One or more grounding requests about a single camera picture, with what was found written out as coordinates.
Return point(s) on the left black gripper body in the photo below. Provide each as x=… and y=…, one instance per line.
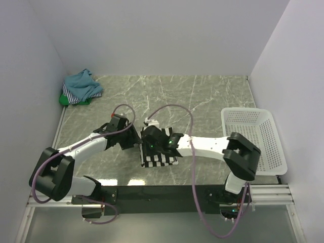
x=123, y=137

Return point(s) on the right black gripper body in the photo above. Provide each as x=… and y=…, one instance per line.
x=149, y=147

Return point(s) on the black white striped tank top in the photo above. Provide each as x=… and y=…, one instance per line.
x=159, y=158

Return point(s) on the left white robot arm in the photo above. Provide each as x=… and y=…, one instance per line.
x=54, y=176

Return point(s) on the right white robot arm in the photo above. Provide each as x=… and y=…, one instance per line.
x=240, y=155

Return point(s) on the blue striped folded tank top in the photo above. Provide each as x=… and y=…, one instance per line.
x=72, y=97

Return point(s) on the teal folded tank top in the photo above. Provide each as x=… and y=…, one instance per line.
x=82, y=85

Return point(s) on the green folded tank top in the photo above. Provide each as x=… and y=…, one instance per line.
x=63, y=100

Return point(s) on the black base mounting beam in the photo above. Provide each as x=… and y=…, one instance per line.
x=159, y=199

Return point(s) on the white plastic mesh basket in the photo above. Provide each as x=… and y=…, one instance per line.
x=258, y=126

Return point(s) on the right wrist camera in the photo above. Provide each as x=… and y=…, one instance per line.
x=150, y=122

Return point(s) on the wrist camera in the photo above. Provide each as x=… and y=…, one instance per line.
x=118, y=115
x=150, y=122

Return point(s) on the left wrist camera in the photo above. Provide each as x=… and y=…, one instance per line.
x=118, y=115

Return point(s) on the aluminium rail frame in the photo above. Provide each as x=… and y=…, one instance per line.
x=277, y=194

